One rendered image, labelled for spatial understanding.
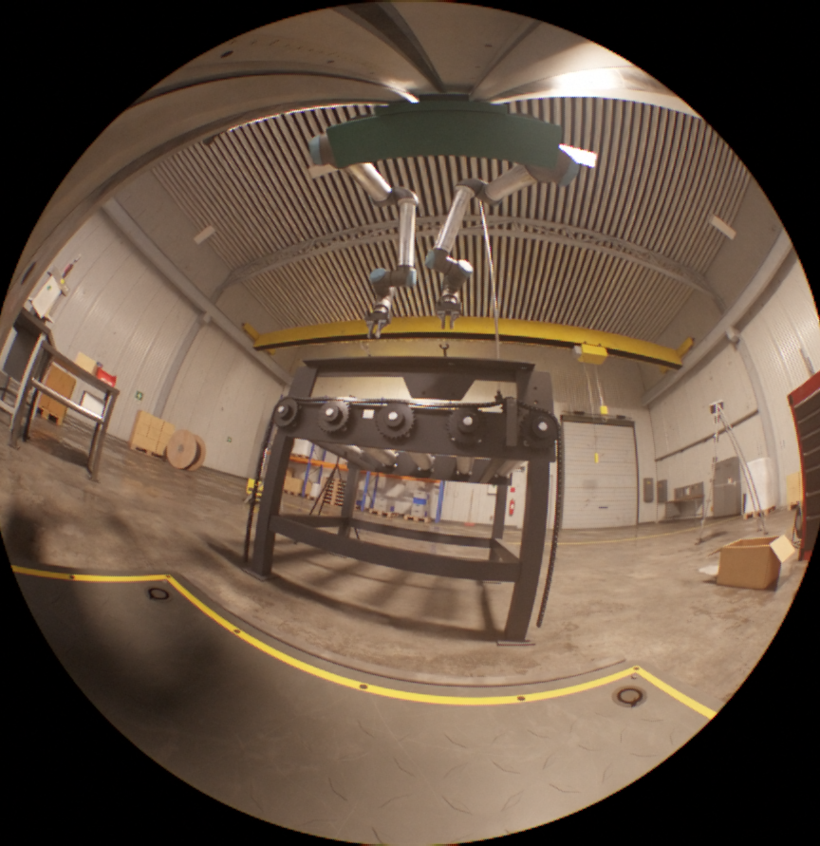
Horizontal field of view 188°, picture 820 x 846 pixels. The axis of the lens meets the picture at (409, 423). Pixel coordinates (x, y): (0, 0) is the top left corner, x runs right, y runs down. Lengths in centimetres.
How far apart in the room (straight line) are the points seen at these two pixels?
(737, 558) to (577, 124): 839
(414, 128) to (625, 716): 111
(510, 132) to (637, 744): 106
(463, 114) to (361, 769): 107
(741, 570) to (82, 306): 1263
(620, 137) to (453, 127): 834
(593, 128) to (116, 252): 1430
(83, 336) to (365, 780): 1050
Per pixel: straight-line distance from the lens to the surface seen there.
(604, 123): 884
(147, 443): 791
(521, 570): 101
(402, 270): 132
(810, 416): 173
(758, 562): 196
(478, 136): 86
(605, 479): 1185
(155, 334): 1099
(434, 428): 104
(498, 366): 116
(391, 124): 87
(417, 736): 26
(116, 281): 1104
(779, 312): 1075
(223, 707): 26
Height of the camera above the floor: 53
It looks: 18 degrees up
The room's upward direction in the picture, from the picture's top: 9 degrees clockwise
